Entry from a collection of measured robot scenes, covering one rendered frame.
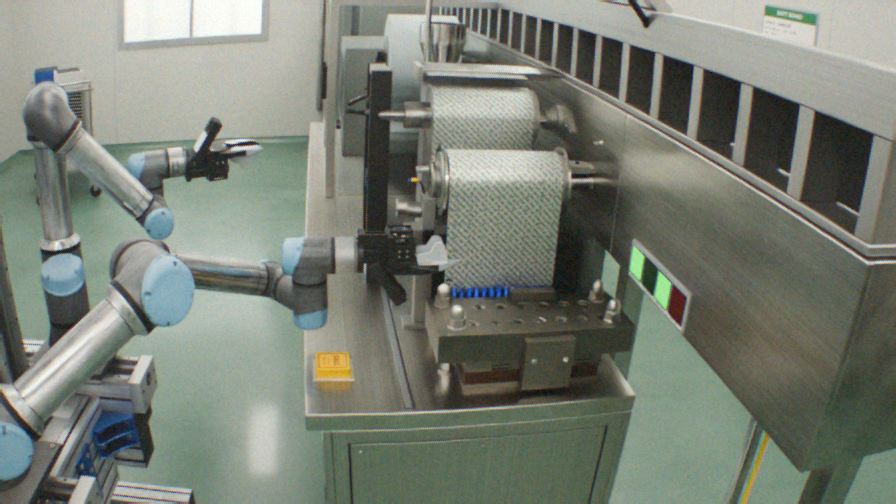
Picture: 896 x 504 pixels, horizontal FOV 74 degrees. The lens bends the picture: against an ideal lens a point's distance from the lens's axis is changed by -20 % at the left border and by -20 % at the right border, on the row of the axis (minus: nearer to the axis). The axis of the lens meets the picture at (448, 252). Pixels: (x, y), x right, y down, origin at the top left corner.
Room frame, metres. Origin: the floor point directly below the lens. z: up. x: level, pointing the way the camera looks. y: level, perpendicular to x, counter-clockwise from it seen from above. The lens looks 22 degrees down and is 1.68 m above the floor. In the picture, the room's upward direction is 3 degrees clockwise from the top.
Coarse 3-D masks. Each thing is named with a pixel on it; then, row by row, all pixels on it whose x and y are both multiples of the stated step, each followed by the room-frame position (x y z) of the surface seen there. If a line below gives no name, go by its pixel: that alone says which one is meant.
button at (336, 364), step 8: (336, 352) 1.30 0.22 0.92; (344, 352) 1.30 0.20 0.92; (320, 360) 1.26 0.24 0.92; (328, 360) 1.26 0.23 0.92; (336, 360) 1.26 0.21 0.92; (344, 360) 1.27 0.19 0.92; (320, 368) 1.23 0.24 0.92; (328, 368) 1.23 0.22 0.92; (336, 368) 1.23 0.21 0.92; (344, 368) 1.24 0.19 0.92; (320, 376) 1.22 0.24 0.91; (328, 376) 1.23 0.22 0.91; (336, 376) 1.23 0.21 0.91; (344, 376) 1.23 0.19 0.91
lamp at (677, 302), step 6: (672, 294) 1.08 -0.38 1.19; (678, 294) 1.06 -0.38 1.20; (672, 300) 1.07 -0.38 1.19; (678, 300) 1.05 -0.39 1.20; (684, 300) 1.03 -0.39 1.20; (672, 306) 1.07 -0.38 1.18; (678, 306) 1.05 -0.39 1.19; (672, 312) 1.06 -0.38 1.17; (678, 312) 1.04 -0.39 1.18; (678, 318) 1.04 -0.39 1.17
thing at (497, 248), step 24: (456, 216) 1.41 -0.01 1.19; (480, 216) 1.42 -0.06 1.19; (504, 216) 1.43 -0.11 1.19; (528, 216) 1.44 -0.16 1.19; (552, 216) 1.45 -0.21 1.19; (456, 240) 1.41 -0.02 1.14; (480, 240) 1.42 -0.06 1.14; (504, 240) 1.43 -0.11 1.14; (528, 240) 1.44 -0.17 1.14; (552, 240) 1.45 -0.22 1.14; (480, 264) 1.42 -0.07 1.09; (504, 264) 1.43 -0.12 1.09; (528, 264) 1.44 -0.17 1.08; (552, 264) 1.45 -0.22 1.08; (480, 288) 1.42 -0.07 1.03
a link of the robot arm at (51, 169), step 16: (64, 96) 1.44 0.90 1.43; (32, 144) 1.43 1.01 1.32; (48, 160) 1.44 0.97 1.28; (64, 160) 1.48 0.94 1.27; (48, 176) 1.44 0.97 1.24; (64, 176) 1.47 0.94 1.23; (48, 192) 1.43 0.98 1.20; (64, 192) 1.47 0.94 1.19; (48, 208) 1.43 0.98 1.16; (64, 208) 1.46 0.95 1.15; (48, 224) 1.43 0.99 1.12; (64, 224) 1.45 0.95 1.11; (48, 240) 1.43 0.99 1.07; (64, 240) 1.45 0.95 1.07; (48, 256) 1.42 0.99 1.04; (80, 256) 1.48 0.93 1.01
